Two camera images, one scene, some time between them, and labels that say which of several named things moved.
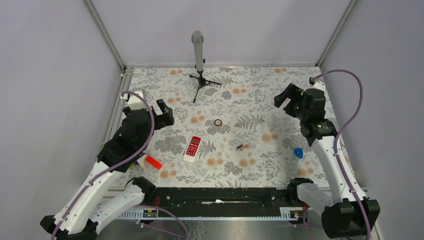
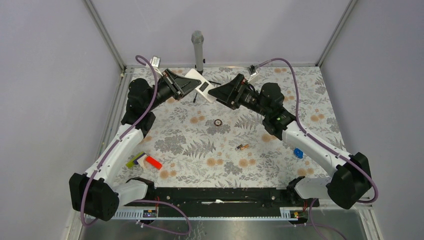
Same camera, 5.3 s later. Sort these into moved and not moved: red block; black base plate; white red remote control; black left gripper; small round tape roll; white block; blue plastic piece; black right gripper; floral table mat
Moved: black left gripper; white red remote control; black right gripper
Not moved: blue plastic piece; white block; small round tape roll; black base plate; red block; floral table mat
